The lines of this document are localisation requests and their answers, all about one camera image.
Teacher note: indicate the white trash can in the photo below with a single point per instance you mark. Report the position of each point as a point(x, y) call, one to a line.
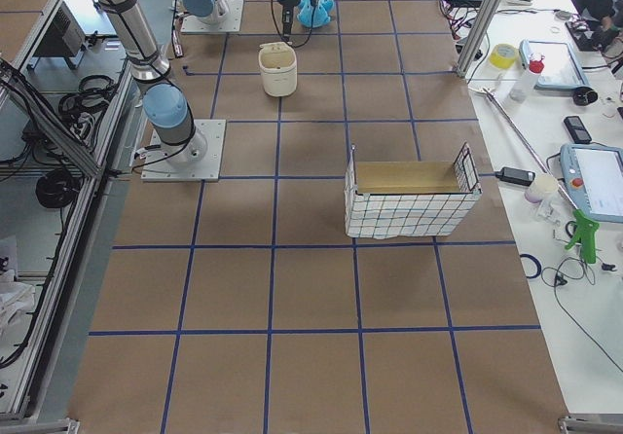
point(278, 68)

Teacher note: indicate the blue teddy bear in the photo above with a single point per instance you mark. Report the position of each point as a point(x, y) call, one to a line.
point(314, 16)

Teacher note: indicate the long metal rod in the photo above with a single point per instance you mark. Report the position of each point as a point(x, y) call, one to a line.
point(489, 94)

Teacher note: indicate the yellow tape roll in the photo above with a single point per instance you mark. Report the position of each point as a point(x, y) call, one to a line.
point(503, 56)

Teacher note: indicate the grey control box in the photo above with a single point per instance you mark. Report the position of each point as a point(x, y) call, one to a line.
point(64, 38)

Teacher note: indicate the red cap bottle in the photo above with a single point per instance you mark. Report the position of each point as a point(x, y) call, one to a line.
point(526, 83)

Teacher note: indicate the upper teach pendant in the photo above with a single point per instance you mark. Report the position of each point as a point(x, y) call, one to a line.
point(562, 70)

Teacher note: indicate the teach pendant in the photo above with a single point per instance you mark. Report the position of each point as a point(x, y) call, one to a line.
point(562, 70)
point(593, 179)

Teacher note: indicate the black power adapter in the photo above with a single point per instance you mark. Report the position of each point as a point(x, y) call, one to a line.
point(515, 176)

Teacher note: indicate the white plastic cup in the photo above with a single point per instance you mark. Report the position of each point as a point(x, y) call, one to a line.
point(541, 187)

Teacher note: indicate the lower teach pendant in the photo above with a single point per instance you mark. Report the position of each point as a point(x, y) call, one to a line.
point(593, 179)

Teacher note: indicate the green plastic gun tool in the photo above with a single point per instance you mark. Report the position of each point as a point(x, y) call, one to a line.
point(585, 236)

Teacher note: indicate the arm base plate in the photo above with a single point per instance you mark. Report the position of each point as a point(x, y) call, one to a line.
point(212, 16)
point(200, 160)

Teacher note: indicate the aluminium frame post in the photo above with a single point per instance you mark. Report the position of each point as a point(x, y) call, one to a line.
point(476, 36)

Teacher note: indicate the wire grid box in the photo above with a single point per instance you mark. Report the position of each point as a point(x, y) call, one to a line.
point(415, 199)

